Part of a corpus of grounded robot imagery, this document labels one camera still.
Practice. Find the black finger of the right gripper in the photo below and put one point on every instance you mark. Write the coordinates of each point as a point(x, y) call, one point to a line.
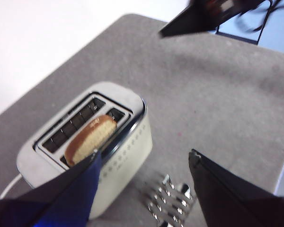
point(198, 19)

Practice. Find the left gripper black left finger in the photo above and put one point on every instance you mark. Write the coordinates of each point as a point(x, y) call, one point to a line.
point(61, 203)

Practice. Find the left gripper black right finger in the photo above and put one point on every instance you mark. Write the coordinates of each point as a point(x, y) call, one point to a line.
point(227, 201)

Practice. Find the brown wholemeal bread slice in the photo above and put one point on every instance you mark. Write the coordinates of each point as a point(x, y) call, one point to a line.
point(85, 146)

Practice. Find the shiny metal bread rack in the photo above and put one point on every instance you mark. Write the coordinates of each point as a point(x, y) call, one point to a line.
point(168, 203)

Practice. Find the cream steel two-slot toaster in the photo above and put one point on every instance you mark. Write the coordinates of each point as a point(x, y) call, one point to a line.
point(123, 151)

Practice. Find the thin black metal frame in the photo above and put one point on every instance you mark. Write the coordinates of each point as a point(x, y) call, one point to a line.
point(236, 38)

